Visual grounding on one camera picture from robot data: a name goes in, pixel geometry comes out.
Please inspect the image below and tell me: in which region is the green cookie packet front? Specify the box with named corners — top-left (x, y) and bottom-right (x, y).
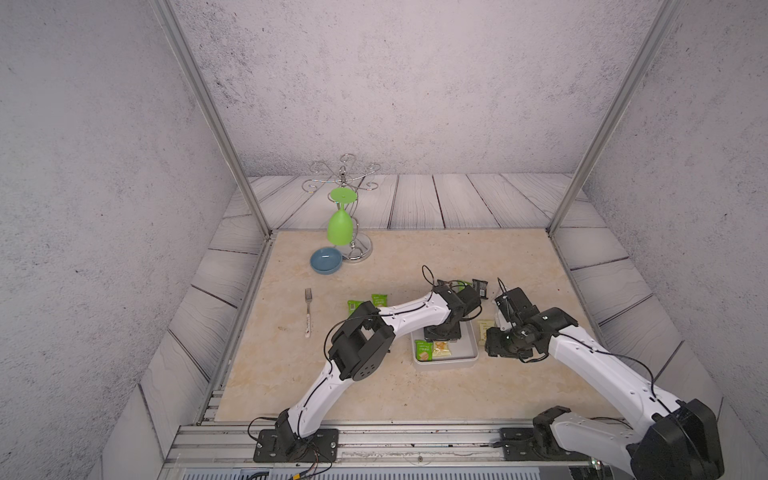
top-left (371, 294), bottom-right (388, 308)

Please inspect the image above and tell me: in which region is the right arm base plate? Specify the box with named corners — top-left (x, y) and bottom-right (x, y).
top-left (491, 427), bottom-right (589, 462)

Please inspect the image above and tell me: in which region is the beige cookie packet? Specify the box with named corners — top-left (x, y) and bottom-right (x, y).
top-left (476, 319), bottom-right (495, 346)

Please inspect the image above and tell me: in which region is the aluminium front rail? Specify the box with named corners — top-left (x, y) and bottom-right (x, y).
top-left (161, 419), bottom-right (614, 478)

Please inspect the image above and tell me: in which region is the silver wire glass rack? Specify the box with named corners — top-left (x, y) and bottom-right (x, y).
top-left (302, 153), bottom-right (381, 263)

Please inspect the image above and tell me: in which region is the blue ceramic bowl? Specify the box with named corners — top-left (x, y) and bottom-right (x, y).
top-left (310, 247), bottom-right (343, 275)

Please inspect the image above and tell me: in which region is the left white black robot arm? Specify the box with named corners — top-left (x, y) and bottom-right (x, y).
top-left (275, 282), bottom-right (481, 443)

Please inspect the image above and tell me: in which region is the black cookie packet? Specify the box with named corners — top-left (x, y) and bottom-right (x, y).
top-left (472, 279), bottom-right (488, 299)

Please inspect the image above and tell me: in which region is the tall green cookie packet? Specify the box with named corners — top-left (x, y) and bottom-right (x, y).
top-left (347, 300), bottom-right (362, 315)

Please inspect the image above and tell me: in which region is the green packet beneath yellow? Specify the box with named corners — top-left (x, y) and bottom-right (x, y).
top-left (414, 340), bottom-right (434, 363)

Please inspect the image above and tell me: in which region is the white plastic storage box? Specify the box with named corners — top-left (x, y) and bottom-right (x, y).
top-left (410, 322), bottom-right (479, 371)

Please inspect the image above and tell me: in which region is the green plastic wine glass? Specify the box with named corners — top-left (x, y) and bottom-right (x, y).
top-left (327, 187), bottom-right (357, 246)

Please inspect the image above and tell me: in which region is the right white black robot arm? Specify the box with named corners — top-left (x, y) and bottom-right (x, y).
top-left (485, 288), bottom-right (725, 479)

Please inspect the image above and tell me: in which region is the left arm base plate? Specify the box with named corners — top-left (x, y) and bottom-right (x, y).
top-left (253, 429), bottom-right (339, 463)

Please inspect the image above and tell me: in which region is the yellow cookie packet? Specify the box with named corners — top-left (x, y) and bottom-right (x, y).
top-left (431, 341), bottom-right (452, 361)

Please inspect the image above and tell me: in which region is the left aluminium frame post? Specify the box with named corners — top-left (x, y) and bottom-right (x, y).
top-left (150, 0), bottom-right (272, 237)

